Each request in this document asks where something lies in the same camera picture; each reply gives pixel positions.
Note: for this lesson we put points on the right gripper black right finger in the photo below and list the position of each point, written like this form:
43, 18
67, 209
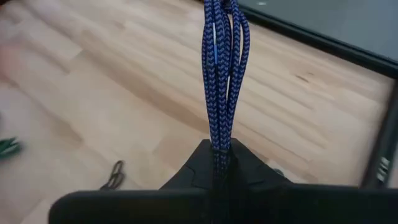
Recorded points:
311, 205

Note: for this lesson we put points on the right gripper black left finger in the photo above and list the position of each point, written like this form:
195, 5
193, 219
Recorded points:
140, 208

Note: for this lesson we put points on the black aluminium table frame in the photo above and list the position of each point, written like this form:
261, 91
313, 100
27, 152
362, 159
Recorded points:
326, 46

